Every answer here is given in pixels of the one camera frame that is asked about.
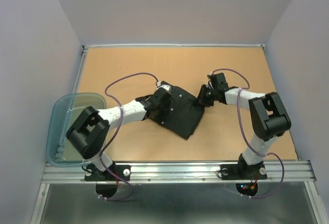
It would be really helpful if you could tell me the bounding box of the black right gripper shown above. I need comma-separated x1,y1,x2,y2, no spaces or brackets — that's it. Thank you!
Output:
194,83,217,106

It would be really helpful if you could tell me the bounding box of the black pinstriped long sleeve shirt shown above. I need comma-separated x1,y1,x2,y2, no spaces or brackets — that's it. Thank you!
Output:
150,85,205,140

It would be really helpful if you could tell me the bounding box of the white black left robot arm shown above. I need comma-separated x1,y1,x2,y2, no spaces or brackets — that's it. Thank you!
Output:
66,84,172,180

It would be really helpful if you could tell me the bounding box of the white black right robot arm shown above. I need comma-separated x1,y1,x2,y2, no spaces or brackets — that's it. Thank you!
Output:
197,71,291,179

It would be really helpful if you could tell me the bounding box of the clear teal plastic bin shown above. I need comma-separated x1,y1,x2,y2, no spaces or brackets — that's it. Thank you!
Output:
46,92,106,167

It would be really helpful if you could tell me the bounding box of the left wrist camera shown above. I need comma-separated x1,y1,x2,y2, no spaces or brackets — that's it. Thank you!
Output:
156,81,171,92

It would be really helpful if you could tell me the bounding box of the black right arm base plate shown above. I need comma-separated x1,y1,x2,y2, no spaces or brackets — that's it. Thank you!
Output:
219,163,267,180

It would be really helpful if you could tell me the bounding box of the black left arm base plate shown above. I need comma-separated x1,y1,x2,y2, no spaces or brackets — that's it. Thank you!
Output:
81,164,132,182

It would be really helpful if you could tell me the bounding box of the aluminium front mounting rail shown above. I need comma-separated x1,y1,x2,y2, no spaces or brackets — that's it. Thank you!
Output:
41,160,316,184

